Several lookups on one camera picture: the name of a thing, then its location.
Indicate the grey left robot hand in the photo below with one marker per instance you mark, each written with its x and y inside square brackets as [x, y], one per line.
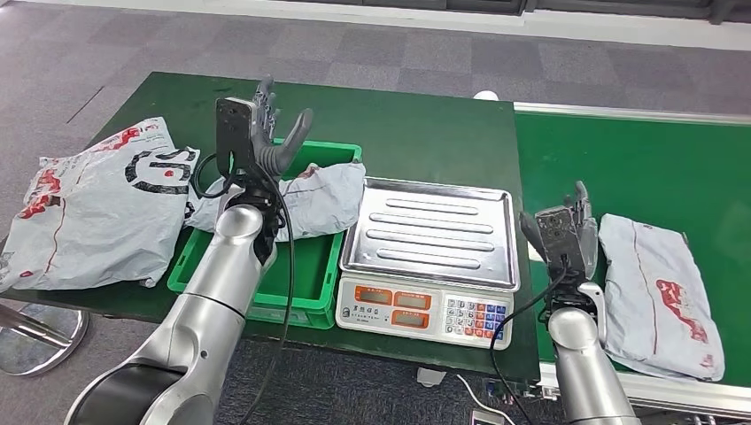
[270, 155]

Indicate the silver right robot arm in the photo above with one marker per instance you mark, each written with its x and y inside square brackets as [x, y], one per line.
[581, 363]

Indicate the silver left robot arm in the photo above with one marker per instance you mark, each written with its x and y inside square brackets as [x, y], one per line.
[205, 305]

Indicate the small white round object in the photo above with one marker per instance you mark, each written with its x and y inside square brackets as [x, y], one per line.
[486, 95]

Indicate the green plastic bin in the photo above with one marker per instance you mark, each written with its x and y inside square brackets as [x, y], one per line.
[305, 275]

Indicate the chrome round stand base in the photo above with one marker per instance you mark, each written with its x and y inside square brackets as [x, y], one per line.
[35, 352]

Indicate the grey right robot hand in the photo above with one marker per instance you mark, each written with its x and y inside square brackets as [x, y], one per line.
[589, 240]

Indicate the white block under table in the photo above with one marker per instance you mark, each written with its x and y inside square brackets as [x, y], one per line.
[431, 376]

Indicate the green conveyor belt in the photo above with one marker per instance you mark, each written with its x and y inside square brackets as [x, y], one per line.
[645, 164]

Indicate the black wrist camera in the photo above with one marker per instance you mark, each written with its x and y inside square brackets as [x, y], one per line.
[233, 135]
[562, 240]

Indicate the white scale with steel tray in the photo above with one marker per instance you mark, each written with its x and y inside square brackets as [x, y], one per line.
[434, 229]

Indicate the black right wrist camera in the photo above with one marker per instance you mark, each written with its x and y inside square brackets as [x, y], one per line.
[562, 240]

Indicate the white device on floor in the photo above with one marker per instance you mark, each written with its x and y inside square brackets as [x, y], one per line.
[482, 419]

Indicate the large white printed bag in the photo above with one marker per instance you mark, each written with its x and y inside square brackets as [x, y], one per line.
[105, 223]

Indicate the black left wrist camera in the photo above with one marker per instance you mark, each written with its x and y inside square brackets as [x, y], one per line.
[233, 135]

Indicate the grey poly mailer parcel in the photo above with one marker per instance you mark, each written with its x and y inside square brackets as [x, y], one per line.
[322, 199]
[645, 293]

